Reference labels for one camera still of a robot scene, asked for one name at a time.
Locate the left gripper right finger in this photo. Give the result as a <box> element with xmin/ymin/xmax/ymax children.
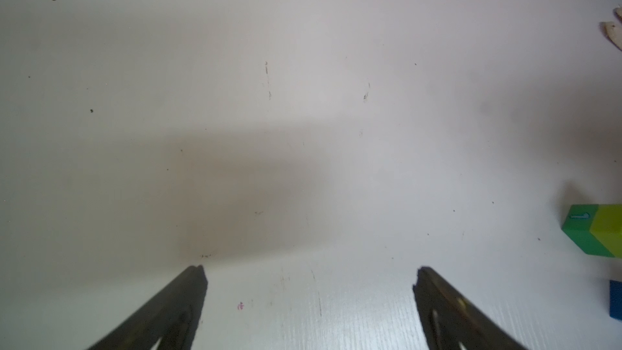
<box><xmin>412</xmin><ymin>267</ymin><xmax>524</xmax><ymax>350</ymax></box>

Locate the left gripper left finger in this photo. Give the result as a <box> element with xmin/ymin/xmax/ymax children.
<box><xmin>91</xmin><ymin>265</ymin><xmax>208</xmax><ymax>349</ymax></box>

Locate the dark green lego brick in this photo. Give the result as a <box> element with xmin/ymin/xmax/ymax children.
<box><xmin>562</xmin><ymin>204</ymin><xmax>614</xmax><ymax>258</ymax></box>

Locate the dark blue lego brick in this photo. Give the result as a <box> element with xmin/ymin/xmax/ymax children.
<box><xmin>609</xmin><ymin>280</ymin><xmax>622</xmax><ymax>321</ymax></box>

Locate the lime green lego brick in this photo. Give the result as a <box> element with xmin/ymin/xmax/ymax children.
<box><xmin>590</xmin><ymin>204</ymin><xmax>621</xmax><ymax>259</ymax></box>

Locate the white work glove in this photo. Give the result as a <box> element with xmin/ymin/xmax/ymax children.
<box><xmin>600</xmin><ymin>6</ymin><xmax>622</xmax><ymax>51</ymax></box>

